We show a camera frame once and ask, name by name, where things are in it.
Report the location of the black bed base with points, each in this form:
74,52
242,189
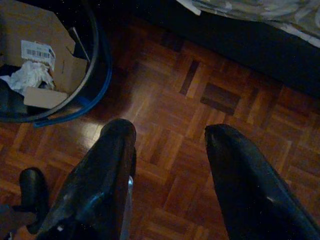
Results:
250,50

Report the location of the crumpled white paper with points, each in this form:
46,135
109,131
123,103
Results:
27,75

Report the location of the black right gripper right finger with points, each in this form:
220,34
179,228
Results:
245,190

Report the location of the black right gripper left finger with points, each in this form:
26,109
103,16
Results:
100,180

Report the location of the black round trash bin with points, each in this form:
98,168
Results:
98,75

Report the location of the grey floral bed sheet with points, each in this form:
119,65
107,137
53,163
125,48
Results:
275,12

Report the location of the small plain cardboard piece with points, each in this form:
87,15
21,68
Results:
45,97

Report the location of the black robot right foot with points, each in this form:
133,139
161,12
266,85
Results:
32,185

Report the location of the brown cardboard box with label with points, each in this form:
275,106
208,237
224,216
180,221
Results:
37,27

